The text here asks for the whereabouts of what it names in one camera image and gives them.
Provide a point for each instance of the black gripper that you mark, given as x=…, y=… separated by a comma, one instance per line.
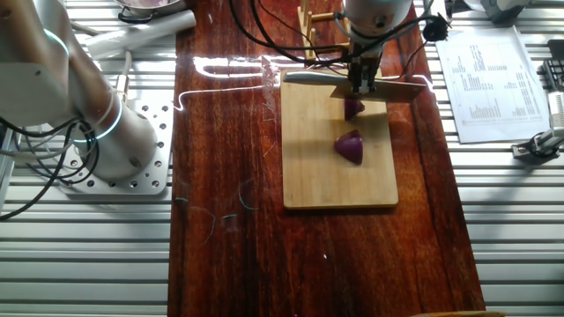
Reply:
x=365, y=59

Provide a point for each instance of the steel cleaver knife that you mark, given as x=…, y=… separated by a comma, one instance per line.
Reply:
x=396, y=92

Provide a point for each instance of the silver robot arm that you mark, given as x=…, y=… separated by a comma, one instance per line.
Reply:
x=26, y=88

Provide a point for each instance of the purple onion wedge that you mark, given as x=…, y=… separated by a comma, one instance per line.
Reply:
x=352, y=109
x=350, y=149

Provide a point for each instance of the wooden peg rack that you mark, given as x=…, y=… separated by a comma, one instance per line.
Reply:
x=310, y=26

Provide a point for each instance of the bamboo cutting board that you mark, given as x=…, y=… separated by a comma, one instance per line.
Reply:
x=317, y=176

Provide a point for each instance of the printed paper sheet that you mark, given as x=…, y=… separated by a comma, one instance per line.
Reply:
x=489, y=88

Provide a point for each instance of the metal clamp right edge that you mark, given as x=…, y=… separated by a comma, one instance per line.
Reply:
x=544, y=141

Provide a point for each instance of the steel bowl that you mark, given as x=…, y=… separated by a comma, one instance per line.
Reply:
x=150, y=6

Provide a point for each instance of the white plastic tube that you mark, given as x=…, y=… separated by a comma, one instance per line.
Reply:
x=141, y=33

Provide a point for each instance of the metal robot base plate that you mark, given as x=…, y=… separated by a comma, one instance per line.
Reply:
x=154, y=176

